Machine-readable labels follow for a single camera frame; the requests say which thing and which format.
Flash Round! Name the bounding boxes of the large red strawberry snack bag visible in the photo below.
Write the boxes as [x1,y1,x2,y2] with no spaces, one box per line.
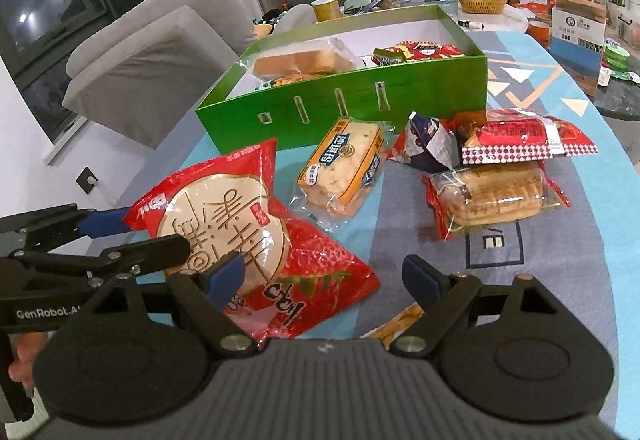
[124,139,381,340]

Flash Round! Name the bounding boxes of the clear red bread package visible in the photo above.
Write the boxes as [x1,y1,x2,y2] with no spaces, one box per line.
[422,161,570,241]

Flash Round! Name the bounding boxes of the yellow packaged cake slice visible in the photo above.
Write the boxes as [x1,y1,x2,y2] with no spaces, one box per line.
[290,116,397,232]

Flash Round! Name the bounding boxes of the red checkered snack package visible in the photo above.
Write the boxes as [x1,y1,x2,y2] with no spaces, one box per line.
[449,109,599,165]

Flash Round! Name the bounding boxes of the blue white red snack bag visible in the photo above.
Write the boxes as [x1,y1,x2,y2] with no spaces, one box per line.
[387,112,461,174]

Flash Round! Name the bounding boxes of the person's left hand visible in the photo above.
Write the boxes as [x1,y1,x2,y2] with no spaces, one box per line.
[9,332,48,389]

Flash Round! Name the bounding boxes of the grey sofa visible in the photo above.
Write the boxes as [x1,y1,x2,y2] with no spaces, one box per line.
[63,0,255,148]

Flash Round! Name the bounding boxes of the round dark side table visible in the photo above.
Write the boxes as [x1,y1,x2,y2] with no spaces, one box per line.
[594,37,639,122]

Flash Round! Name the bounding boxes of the green cardboard box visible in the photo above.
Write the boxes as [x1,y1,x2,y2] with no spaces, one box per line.
[195,6,487,153]

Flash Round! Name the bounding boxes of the yellow cylindrical can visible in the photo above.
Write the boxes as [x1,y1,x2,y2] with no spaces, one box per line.
[311,0,343,22]

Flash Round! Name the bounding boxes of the orange mug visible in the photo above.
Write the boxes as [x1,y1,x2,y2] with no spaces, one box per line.
[527,19,550,48]

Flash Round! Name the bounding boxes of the white blue cardboard box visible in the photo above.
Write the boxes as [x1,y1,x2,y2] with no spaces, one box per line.
[549,0,606,99]

